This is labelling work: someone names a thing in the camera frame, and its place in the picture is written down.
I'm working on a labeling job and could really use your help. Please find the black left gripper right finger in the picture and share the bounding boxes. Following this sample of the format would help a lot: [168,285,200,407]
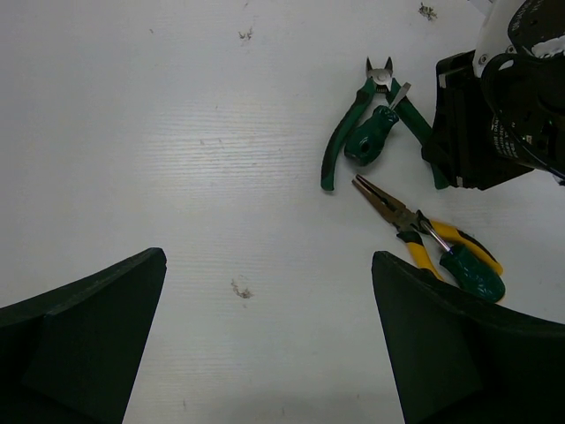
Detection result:
[372,251,564,423]

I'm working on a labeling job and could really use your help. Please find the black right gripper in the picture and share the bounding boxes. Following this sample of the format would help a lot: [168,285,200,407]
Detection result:
[422,50,531,190]

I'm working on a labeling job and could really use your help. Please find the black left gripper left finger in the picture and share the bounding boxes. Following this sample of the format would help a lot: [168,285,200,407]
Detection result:
[1,247,166,423]

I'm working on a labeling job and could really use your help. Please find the green diagonal cutting pliers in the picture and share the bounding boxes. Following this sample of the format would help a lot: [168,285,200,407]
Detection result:
[320,58,432,192]

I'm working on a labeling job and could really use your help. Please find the small yellow needle-nose pliers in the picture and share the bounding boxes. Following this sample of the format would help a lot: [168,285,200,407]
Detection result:
[352,174,503,281]

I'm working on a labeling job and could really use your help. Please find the stubby green flathead screwdriver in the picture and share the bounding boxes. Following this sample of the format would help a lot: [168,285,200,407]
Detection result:
[344,82,411,166]

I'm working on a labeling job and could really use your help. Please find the green handled long screwdriver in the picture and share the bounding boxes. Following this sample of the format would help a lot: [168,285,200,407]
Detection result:
[421,220,506,303]

